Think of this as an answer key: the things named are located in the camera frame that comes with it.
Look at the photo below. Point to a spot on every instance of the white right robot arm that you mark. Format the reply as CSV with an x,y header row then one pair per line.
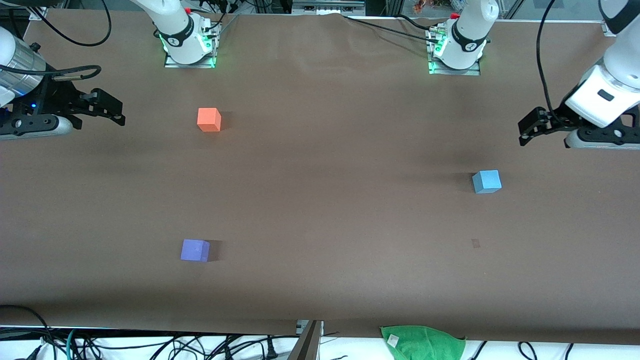
x,y
180,35

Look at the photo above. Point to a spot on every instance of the blue foam block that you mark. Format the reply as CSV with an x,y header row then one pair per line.
x,y
486,182

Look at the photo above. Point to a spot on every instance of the colourful small items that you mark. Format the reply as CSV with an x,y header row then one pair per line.
x,y
430,5

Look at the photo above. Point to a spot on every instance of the purple foam block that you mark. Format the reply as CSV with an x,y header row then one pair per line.
x,y
194,250

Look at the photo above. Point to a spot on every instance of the orange foam block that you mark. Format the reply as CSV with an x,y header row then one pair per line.
x,y
207,120

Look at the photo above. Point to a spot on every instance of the green cloth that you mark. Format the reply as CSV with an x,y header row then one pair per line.
x,y
425,345

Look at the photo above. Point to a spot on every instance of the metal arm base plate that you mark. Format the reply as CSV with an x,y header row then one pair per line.
x,y
170,63
450,72

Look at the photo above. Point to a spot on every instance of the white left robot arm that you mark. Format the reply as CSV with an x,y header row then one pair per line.
x,y
615,60

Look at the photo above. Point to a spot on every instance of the grey metal post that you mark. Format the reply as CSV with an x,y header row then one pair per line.
x,y
306,345

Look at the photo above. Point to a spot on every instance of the aluminium frame post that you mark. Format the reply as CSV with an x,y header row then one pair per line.
x,y
394,7

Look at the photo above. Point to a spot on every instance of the silver equipment box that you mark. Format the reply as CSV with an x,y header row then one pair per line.
x,y
327,7

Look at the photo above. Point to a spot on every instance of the metal corner bracket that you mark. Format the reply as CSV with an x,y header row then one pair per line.
x,y
39,14
609,29

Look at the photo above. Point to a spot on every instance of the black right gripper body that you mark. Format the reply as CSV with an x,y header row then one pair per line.
x,y
56,99

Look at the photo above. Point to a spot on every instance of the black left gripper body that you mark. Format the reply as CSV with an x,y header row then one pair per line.
x,y
559,119

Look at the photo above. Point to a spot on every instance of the brown table cover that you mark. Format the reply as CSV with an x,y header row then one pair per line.
x,y
320,210

